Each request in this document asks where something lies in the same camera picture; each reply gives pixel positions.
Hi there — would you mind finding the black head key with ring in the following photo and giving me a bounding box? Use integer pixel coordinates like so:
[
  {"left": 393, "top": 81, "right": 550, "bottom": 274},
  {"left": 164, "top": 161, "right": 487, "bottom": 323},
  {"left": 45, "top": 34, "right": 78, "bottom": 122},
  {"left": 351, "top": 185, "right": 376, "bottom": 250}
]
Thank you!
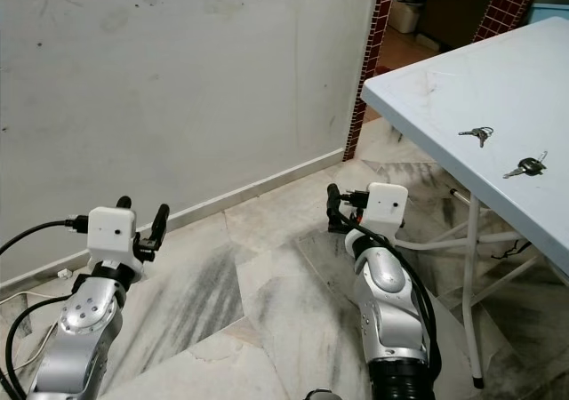
[{"left": 502, "top": 151, "right": 549, "bottom": 180}]

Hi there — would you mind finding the small dark key bunch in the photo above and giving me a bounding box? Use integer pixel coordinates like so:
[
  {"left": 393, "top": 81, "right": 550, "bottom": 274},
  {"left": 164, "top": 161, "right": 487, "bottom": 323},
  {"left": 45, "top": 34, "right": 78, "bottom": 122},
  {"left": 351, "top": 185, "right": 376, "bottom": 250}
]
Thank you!
[{"left": 458, "top": 126, "right": 494, "bottom": 148}]

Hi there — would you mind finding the red tiled pillar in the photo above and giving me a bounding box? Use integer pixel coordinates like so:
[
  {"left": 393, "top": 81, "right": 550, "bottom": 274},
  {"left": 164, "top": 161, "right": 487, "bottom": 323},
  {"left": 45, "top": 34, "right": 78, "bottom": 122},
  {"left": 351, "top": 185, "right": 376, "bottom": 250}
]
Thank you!
[
  {"left": 474, "top": 0, "right": 543, "bottom": 44},
  {"left": 342, "top": 0, "right": 399, "bottom": 161}
]

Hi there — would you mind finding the pale blue plastic table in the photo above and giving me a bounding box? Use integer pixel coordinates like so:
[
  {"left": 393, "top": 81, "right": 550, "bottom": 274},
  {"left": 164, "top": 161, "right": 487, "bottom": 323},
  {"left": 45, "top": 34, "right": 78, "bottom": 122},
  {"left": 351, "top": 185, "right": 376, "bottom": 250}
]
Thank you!
[{"left": 362, "top": 16, "right": 569, "bottom": 390}]

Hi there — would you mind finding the white bin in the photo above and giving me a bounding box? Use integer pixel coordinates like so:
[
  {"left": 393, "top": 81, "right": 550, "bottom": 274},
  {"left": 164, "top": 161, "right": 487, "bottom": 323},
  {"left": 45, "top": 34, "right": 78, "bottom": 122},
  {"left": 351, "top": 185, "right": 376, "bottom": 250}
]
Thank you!
[{"left": 389, "top": 0, "right": 423, "bottom": 35}]

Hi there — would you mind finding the brown wooden door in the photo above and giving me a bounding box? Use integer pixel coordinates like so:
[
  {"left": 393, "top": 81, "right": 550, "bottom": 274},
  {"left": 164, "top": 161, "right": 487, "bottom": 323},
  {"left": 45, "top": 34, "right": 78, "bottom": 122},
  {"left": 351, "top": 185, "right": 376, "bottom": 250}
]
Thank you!
[{"left": 413, "top": 0, "right": 508, "bottom": 50}]

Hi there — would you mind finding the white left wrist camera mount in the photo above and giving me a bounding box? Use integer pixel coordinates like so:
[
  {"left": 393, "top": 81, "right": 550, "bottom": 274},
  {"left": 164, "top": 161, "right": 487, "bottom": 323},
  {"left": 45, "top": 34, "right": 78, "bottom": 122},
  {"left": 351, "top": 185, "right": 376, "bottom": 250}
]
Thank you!
[{"left": 87, "top": 207, "right": 139, "bottom": 272}]

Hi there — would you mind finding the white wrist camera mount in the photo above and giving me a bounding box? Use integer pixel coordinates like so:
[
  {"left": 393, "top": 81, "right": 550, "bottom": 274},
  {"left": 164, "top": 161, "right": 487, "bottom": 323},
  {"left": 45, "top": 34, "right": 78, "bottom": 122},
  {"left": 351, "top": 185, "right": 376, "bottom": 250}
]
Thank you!
[
  {"left": 365, "top": 182, "right": 408, "bottom": 238},
  {"left": 87, "top": 207, "right": 139, "bottom": 272}
]

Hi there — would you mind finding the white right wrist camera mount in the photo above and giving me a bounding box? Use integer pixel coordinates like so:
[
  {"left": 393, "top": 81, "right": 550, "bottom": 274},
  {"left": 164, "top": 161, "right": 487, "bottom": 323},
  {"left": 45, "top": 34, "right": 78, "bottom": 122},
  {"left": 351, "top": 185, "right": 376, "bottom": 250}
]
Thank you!
[{"left": 365, "top": 182, "right": 408, "bottom": 238}]

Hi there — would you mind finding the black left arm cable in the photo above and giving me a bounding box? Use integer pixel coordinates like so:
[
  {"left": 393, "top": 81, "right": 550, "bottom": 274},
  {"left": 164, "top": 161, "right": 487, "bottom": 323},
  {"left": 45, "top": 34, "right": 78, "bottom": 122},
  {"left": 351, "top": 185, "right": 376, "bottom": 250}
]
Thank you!
[{"left": 0, "top": 218, "right": 92, "bottom": 400}]

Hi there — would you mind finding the white cable with plug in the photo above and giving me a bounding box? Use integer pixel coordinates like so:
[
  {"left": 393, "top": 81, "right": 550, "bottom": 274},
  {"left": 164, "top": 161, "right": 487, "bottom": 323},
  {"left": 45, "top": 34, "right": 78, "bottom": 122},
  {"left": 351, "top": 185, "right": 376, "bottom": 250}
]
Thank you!
[{"left": 0, "top": 268, "right": 74, "bottom": 370}]

